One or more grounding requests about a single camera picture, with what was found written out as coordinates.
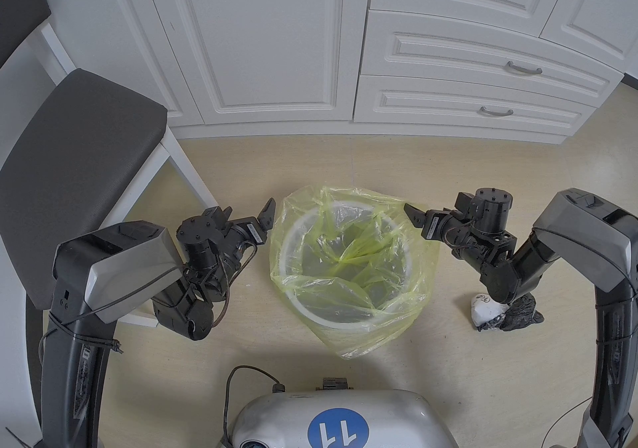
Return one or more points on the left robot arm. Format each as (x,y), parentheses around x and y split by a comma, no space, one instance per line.
(119,256)

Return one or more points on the white trash bin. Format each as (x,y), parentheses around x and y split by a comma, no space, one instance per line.
(344,322)

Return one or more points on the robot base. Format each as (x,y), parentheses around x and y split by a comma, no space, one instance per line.
(339,416)

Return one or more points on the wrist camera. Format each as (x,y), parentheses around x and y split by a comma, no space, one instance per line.
(212,218)
(464,202)

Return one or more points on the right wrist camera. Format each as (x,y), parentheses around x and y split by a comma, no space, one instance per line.
(464,202)

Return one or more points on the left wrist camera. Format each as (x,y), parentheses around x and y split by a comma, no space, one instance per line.
(212,218)

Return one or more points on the black plastic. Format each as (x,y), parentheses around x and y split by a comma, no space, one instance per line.
(521,316)

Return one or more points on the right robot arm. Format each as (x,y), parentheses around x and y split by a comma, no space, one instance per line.
(578,232)

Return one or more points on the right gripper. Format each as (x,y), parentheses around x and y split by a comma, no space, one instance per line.
(441,227)

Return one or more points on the white chair dark grey seat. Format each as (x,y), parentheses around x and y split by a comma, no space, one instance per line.
(79,147)

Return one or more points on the white wardrobe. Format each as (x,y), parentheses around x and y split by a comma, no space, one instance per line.
(279,27)

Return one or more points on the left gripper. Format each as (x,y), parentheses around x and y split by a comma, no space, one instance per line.
(239,237)

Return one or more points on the yellow plastic bag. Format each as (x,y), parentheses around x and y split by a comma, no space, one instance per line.
(359,336)

